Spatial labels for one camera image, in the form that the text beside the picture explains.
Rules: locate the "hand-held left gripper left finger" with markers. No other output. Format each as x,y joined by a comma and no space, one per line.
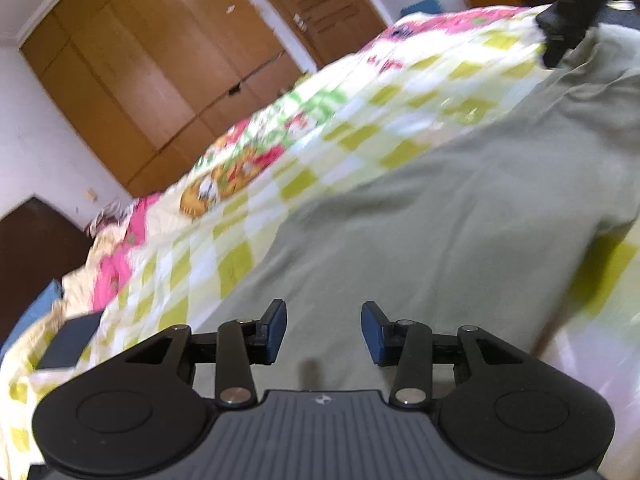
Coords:
277,329

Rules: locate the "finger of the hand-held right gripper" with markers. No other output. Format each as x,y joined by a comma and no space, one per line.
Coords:
560,45

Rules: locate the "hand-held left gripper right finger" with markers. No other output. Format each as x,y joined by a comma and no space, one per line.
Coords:
372,334

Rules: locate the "grey pants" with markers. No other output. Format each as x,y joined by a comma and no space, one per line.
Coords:
450,220

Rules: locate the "blue foam mat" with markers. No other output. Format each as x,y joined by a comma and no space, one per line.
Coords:
422,6

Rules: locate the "cartoon printed quilt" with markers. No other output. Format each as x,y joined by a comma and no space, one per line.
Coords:
235,180

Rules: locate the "white bedside clutter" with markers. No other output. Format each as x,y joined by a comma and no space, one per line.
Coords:
110,217

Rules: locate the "dark blue notebook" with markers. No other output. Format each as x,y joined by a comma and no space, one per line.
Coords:
70,340

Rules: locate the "blue pillow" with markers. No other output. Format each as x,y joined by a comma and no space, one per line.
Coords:
35,310

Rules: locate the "wooden door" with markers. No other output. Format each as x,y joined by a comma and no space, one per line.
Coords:
320,5

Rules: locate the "dark brown headboard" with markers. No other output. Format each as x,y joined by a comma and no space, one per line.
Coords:
35,250

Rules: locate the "wooden wardrobe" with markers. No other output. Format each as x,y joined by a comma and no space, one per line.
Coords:
140,70

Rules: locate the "wall switch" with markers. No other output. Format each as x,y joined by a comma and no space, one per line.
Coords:
91,195

